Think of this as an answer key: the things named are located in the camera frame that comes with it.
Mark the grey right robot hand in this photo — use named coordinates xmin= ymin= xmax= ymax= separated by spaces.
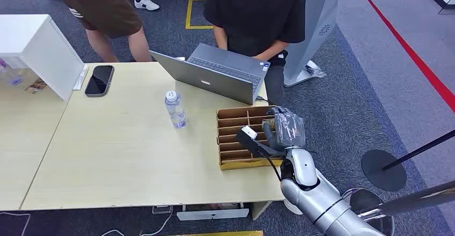
xmin=262 ymin=106 xmax=307 ymax=152

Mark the cardboard divider box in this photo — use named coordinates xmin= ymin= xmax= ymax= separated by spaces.
xmin=216 ymin=106 xmax=285 ymax=172

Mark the white cabinet box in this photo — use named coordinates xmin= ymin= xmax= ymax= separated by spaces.
xmin=0 ymin=14 xmax=85 ymax=102

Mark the clear plastic bag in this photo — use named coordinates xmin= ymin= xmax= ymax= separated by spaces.
xmin=305 ymin=60 xmax=327 ymax=79

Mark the white sneaker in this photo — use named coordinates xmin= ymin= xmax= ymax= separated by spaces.
xmin=283 ymin=198 xmax=304 ymax=216
xmin=134 ymin=0 xmax=160 ymax=12

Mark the grey open laptop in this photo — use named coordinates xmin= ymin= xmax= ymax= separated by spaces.
xmin=149 ymin=43 xmax=271 ymax=106

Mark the small clear bottle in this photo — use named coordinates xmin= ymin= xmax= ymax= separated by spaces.
xmin=0 ymin=58 xmax=24 ymax=86

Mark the black stanchion base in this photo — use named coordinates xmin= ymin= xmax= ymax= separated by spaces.
xmin=361 ymin=150 xmax=407 ymax=193

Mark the white paper strip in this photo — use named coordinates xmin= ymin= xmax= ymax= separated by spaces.
xmin=72 ymin=64 xmax=89 ymax=91

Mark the small printed booklet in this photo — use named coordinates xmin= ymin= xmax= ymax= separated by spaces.
xmin=25 ymin=78 xmax=48 ymax=94

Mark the chrome stanchion base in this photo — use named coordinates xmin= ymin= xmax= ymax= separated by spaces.
xmin=341 ymin=188 xmax=395 ymax=236

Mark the grey standing kiosk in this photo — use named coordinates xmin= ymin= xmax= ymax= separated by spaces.
xmin=283 ymin=0 xmax=342 ymax=88

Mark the black smartphone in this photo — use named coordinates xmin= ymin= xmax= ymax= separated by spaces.
xmin=84 ymin=64 xmax=115 ymax=98

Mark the white under-desk tray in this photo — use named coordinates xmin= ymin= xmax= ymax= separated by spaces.
xmin=177 ymin=208 xmax=250 ymax=222

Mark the clear plastic water bottle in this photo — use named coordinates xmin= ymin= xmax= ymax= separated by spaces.
xmin=164 ymin=90 xmax=188 ymax=130

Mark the yellow floor plate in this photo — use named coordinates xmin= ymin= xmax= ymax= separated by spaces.
xmin=167 ymin=230 xmax=264 ymax=236

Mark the black stanchion pole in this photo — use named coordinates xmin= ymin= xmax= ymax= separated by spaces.
xmin=382 ymin=129 xmax=455 ymax=172

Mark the chrome stanchion pole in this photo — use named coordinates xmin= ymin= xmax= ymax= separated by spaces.
xmin=355 ymin=180 xmax=455 ymax=221

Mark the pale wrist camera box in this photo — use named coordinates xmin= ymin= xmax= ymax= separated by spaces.
xmin=236 ymin=126 xmax=285 ymax=159

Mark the white floor cable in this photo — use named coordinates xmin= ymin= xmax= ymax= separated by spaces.
xmin=101 ymin=208 xmax=174 ymax=236
xmin=0 ymin=211 xmax=31 ymax=236

